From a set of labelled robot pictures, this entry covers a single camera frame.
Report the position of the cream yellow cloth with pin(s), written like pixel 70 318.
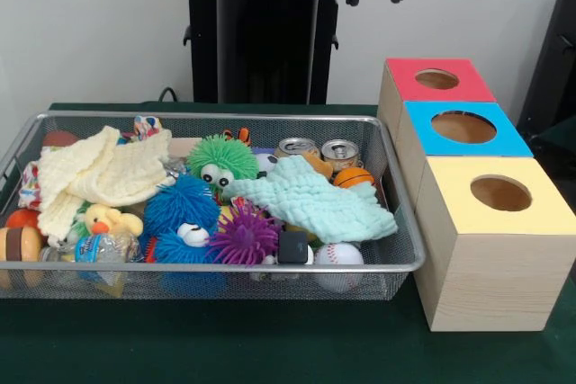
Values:
pixel 103 168

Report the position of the silver drink can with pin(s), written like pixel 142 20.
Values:
pixel 340 154
pixel 297 150

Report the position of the yellow plush duck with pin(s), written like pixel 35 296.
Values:
pixel 108 220

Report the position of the orange plush toy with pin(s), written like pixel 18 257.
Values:
pixel 323 167

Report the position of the black upright panel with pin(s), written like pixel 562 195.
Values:
pixel 553 65

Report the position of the small orange basketball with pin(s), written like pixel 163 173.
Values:
pixel 353 177

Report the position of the green spiky ball with eyes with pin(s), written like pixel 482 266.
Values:
pixel 220 154

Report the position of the silver mesh bin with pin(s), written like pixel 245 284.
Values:
pixel 270 116

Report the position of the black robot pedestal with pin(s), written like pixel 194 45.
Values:
pixel 265 42

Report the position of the wooden box with three holes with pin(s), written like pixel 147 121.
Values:
pixel 495 276

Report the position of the blue spiky ball with eyes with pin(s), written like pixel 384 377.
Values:
pixel 171 249

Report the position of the dark green table cloth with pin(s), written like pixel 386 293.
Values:
pixel 270 348
pixel 562 132

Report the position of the purple spiky ball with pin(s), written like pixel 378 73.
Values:
pixel 245 235

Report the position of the mint green cloth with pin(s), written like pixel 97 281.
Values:
pixel 315 204

